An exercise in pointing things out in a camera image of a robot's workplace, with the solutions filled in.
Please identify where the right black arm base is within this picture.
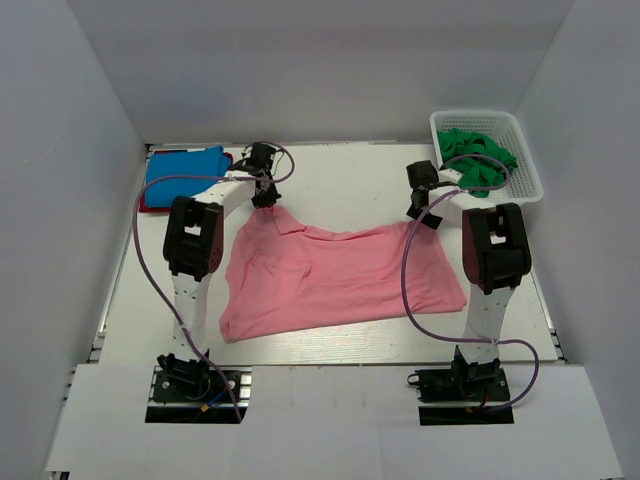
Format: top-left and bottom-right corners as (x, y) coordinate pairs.
(407, 369), (514, 427)

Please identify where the folded red t shirt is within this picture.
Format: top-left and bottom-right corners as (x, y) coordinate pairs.
(134, 149), (235, 215)

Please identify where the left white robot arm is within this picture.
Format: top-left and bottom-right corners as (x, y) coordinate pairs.
(163, 142), (287, 365)

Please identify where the green t shirt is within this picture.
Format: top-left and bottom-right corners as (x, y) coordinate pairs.
(437, 128), (518, 198)

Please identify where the folded blue t shirt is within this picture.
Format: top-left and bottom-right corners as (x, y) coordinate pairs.
(143, 145), (230, 209)

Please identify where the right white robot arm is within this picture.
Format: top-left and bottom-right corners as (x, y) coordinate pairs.
(401, 161), (531, 399)

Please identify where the pink t shirt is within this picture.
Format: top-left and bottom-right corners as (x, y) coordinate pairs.
(219, 207), (467, 343)

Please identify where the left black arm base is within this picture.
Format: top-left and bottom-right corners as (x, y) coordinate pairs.
(145, 368), (251, 425)

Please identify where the white plastic basket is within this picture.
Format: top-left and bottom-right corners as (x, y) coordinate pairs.
(429, 110), (544, 205)

